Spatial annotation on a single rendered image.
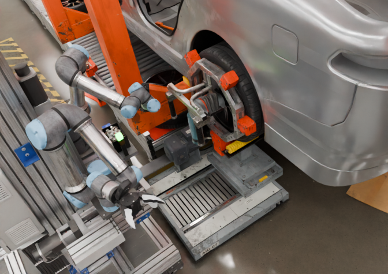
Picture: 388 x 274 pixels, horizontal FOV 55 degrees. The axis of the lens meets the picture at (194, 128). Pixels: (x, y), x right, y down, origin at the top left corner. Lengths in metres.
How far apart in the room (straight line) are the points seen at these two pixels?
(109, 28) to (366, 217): 2.11
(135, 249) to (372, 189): 1.74
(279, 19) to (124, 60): 1.14
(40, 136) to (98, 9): 0.97
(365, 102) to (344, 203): 1.44
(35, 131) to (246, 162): 1.70
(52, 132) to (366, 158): 1.37
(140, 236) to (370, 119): 1.65
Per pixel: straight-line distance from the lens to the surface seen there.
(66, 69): 2.03
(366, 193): 3.03
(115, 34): 2.40
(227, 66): 2.21
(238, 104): 2.18
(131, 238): 2.65
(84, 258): 2.04
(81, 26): 4.44
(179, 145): 2.83
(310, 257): 2.69
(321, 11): 1.58
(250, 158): 2.88
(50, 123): 1.63
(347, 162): 1.88
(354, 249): 2.76
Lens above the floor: 2.35
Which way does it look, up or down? 41 degrees down
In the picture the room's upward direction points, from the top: 12 degrees counter-clockwise
